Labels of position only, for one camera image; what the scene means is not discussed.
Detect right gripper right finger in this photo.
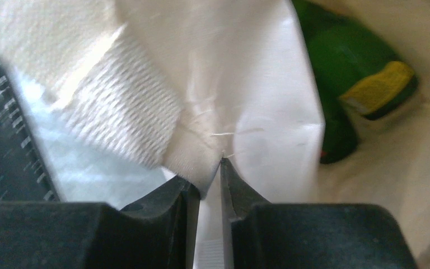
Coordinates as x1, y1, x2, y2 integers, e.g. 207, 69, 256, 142
220, 158, 417, 268

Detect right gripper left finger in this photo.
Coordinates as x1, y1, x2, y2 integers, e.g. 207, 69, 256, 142
0, 177, 200, 268

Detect beige canvas tote bag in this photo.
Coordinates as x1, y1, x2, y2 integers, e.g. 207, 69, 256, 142
0, 1, 430, 268

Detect green bottle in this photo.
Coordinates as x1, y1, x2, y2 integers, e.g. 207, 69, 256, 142
293, 1, 419, 164

